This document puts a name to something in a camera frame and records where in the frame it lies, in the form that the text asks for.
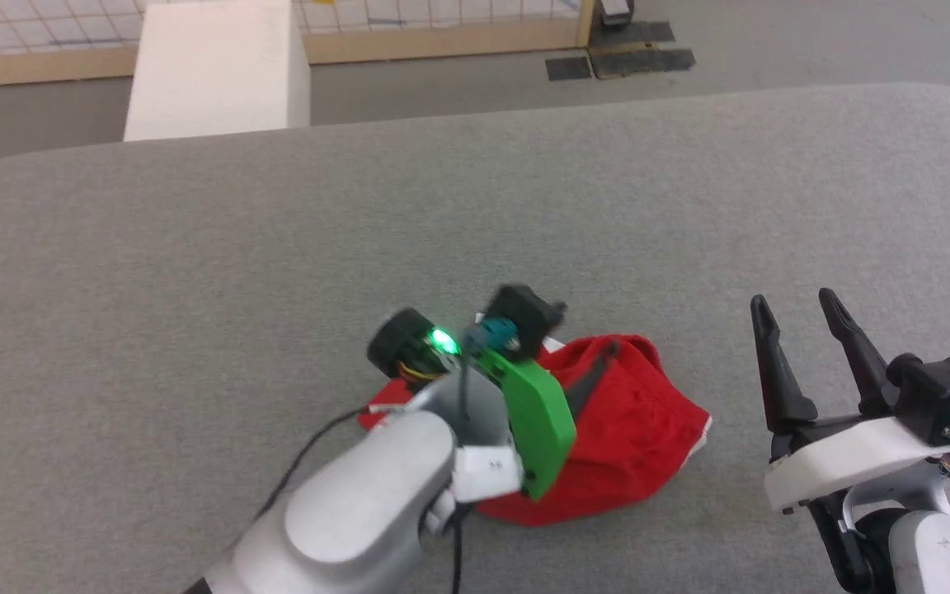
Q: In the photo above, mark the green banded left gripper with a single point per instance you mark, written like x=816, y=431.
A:
x=537, y=421

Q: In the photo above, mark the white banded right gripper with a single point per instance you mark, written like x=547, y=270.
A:
x=846, y=462

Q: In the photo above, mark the red shorts white stripe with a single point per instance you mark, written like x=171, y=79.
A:
x=632, y=429

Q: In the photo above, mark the small black floor mat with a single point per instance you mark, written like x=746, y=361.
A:
x=569, y=68

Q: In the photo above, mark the large black floor mat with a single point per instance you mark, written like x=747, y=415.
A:
x=644, y=62

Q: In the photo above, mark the thin black floor mat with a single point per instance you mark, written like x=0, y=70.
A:
x=636, y=34

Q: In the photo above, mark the grey metal equipment foot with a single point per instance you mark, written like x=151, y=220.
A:
x=615, y=10

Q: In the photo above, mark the white rectangular pillar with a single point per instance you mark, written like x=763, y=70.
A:
x=211, y=74

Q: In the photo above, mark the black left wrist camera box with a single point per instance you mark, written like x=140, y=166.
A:
x=524, y=318

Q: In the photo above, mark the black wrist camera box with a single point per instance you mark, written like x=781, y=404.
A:
x=524, y=318
x=941, y=392

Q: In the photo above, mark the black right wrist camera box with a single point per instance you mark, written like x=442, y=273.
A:
x=941, y=392

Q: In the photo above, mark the wooden frame grid fence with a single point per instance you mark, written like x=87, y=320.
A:
x=442, y=37

